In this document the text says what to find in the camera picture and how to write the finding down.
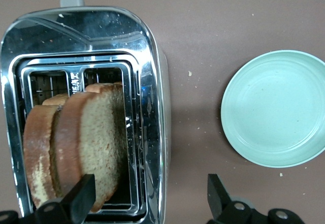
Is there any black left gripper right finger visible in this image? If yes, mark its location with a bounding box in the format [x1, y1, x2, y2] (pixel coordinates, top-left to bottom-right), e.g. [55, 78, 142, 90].
[207, 173, 305, 224]

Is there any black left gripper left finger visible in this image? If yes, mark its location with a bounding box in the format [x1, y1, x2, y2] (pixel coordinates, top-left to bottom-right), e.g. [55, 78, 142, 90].
[0, 173, 96, 224]

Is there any brown bread slice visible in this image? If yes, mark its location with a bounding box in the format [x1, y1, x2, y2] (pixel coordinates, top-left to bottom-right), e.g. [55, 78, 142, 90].
[52, 82, 127, 213]
[22, 93, 69, 209]

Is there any light green plate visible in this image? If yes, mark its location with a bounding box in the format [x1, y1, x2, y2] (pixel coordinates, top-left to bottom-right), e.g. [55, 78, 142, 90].
[220, 50, 325, 169]

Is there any beige chrome two-slot toaster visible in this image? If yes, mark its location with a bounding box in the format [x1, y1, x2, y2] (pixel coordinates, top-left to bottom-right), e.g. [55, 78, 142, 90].
[0, 0, 171, 224]

